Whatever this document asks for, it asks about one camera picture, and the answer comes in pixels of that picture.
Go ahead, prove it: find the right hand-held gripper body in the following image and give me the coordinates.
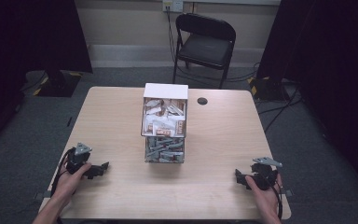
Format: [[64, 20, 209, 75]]
[[250, 156, 283, 191]]

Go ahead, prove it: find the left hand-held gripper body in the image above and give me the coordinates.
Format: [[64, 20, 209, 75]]
[[65, 142, 93, 175]]

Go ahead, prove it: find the person's right hand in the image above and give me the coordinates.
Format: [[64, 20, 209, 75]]
[[245, 173, 284, 218]]

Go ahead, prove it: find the person's left hand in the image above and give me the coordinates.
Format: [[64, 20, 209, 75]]
[[51, 161, 93, 204]]

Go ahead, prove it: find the pile of grey packets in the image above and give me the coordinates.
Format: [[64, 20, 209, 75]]
[[145, 137, 185, 163]]

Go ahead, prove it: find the clear drawer with grey packets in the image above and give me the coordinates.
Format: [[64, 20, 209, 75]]
[[144, 135, 186, 164]]

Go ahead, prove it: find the pile of white brown packets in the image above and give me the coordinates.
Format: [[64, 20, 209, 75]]
[[143, 98, 186, 137]]

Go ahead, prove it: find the black stand base striped tape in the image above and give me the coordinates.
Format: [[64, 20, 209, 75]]
[[247, 76, 293, 102], [32, 69, 83, 98]]

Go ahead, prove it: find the dark curtain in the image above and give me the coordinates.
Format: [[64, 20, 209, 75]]
[[255, 0, 358, 200], [0, 0, 93, 157]]

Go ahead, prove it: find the black folding chair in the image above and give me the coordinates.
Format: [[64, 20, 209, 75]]
[[172, 12, 238, 90]]

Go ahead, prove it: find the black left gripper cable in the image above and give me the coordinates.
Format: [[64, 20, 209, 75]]
[[49, 147, 76, 198]]

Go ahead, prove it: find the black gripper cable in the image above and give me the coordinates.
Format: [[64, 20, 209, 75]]
[[269, 174, 284, 220], [49, 147, 76, 198]]

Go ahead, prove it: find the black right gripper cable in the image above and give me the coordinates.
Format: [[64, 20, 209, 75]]
[[269, 174, 284, 220]]

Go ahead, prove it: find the black floor cable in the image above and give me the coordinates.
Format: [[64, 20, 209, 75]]
[[256, 83, 304, 133]]

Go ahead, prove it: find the white wall socket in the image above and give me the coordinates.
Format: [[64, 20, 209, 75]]
[[162, 0, 185, 13]]

